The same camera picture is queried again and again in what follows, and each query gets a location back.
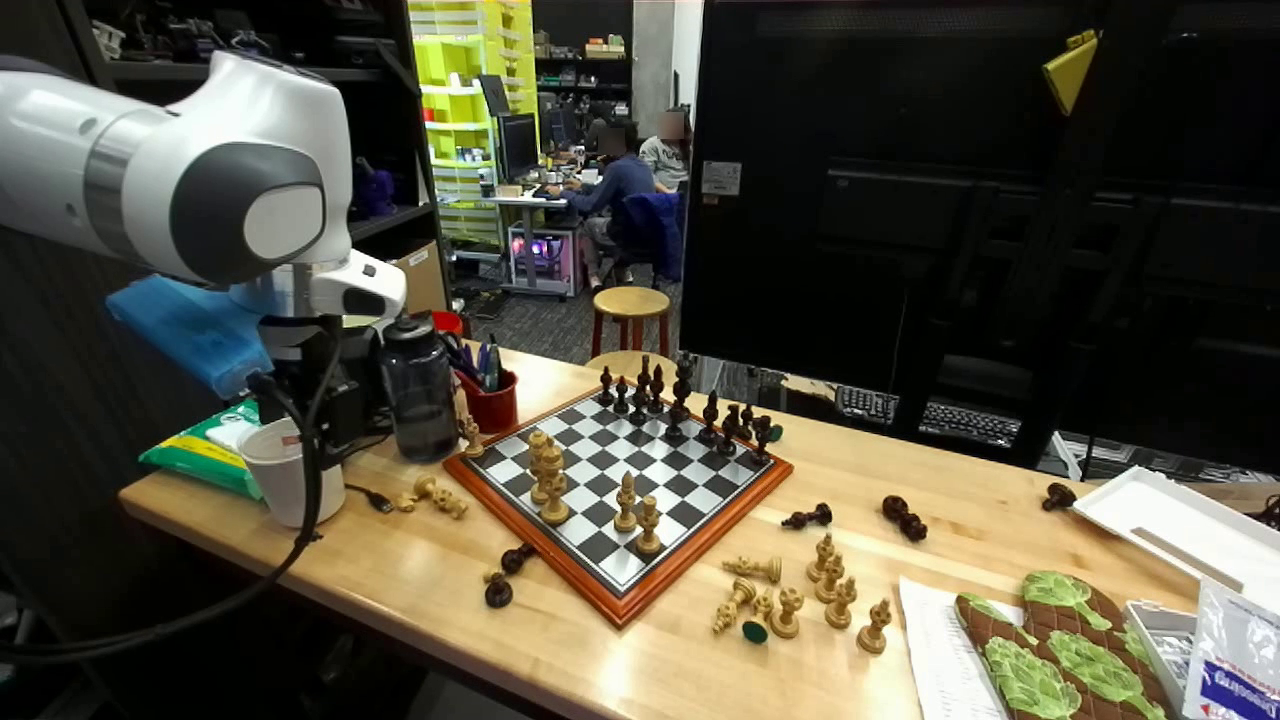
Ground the dark chess piece far right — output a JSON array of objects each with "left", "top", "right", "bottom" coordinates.
[{"left": 1041, "top": 485, "right": 1075, "bottom": 513}]

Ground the light pieces lying left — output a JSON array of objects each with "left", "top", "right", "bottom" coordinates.
[{"left": 393, "top": 478, "right": 468, "bottom": 518}]

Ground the person in blue shirt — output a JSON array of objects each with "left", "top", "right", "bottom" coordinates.
[{"left": 571, "top": 121, "right": 682, "bottom": 288}]

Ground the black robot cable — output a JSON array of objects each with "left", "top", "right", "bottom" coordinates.
[{"left": 0, "top": 317, "right": 350, "bottom": 673}]

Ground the light chess piece board front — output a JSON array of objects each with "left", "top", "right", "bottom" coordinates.
[{"left": 611, "top": 476, "right": 666, "bottom": 558}]

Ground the light chess pieces cluster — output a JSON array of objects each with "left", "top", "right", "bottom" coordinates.
[{"left": 710, "top": 531, "right": 862, "bottom": 642}]

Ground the person in grey shirt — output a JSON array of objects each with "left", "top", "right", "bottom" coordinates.
[{"left": 640, "top": 106, "right": 691, "bottom": 193}]

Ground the white plastic bag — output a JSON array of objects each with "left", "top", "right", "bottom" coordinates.
[{"left": 1180, "top": 579, "right": 1280, "bottom": 720}]

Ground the wooden framed chess board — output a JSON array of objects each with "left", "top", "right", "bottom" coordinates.
[{"left": 446, "top": 393, "right": 793, "bottom": 626}]

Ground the wooden round stool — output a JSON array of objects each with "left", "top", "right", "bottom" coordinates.
[{"left": 594, "top": 283, "right": 673, "bottom": 351}]

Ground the dark piece lying front left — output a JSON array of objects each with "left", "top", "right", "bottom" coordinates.
[{"left": 500, "top": 543, "right": 538, "bottom": 575}]

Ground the green wipes package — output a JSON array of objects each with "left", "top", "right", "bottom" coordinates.
[{"left": 140, "top": 398, "right": 260, "bottom": 498}]

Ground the light chess piece on board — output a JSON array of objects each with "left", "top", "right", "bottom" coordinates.
[{"left": 528, "top": 433, "right": 571, "bottom": 526}]

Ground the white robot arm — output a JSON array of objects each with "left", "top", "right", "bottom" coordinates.
[{"left": 0, "top": 52, "right": 408, "bottom": 321}]

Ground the dark pawn front left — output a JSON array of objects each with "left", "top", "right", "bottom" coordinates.
[{"left": 484, "top": 572, "right": 513, "bottom": 606}]

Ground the yellow triangular tag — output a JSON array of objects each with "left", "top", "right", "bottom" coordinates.
[{"left": 1041, "top": 29, "right": 1099, "bottom": 116}]

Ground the dark glass jar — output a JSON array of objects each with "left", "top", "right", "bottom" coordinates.
[{"left": 382, "top": 321, "right": 455, "bottom": 460}]

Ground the green brown decorated board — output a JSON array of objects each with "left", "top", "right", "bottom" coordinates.
[{"left": 957, "top": 572, "right": 1174, "bottom": 720}]

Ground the light chess piece right end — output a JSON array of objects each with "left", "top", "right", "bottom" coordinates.
[{"left": 858, "top": 601, "right": 894, "bottom": 655}]

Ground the white tray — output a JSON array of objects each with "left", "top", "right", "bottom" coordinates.
[{"left": 1074, "top": 466, "right": 1280, "bottom": 604}]

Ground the dark brown chess piece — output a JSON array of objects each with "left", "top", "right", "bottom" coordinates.
[{"left": 779, "top": 498, "right": 834, "bottom": 531}]

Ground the red pen cup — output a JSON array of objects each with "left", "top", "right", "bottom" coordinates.
[{"left": 455, "top": 373, "right": 521, "bottom": 436}]

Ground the white cloth mat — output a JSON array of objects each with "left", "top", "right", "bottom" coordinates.
[{"left": 895, "top": 579, "right": 1008, "bottom": 720}]

